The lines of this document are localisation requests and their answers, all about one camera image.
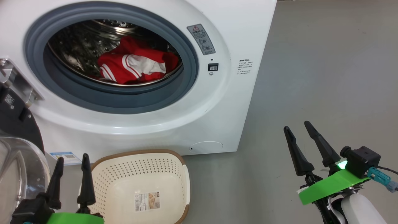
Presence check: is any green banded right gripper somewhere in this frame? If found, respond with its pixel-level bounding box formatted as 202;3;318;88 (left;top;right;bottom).
284;120;371;206

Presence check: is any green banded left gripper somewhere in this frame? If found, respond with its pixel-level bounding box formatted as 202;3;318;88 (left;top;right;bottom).
46;153;105;224

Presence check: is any black rimmed glass washer door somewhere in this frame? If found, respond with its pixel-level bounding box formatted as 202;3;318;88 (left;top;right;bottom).
0;84;51;224

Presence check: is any red and white jersey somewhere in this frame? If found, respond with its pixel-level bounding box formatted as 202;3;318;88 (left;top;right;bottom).
97;36;179;85

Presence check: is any cream perforated laundry basket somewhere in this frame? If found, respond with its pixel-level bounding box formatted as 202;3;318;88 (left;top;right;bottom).
79;149;191;224

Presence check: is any paper basket label sticker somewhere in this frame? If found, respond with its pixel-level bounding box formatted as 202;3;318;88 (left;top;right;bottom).
134;191;160;212

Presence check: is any grey rubber door gasket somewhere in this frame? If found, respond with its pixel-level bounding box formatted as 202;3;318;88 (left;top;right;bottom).
24;2;199;114

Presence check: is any white front-load washing machine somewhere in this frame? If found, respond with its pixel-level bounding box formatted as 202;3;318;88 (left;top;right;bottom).
0;0;277;156

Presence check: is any blue energy label sticker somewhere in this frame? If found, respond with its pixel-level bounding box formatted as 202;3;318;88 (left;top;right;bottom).
49;152;82;165

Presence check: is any round filter cover flap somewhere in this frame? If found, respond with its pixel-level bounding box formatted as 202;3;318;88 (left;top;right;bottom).
190;141;224;154

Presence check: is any stainless steel washer drum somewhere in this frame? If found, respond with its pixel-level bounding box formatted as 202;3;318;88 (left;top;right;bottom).
47;19;184;87

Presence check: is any grey warning sticker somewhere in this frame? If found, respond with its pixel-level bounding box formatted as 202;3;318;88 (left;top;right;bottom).
187;24;216;55

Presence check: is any teal cable connector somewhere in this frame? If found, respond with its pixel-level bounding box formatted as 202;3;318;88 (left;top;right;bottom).
367;167;398;193

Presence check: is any thin black camera cable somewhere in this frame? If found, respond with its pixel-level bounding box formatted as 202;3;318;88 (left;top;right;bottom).
377;166;398;175

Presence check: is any metal door hinge bracket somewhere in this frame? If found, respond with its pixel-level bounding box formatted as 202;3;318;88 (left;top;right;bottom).
0;58;43;108

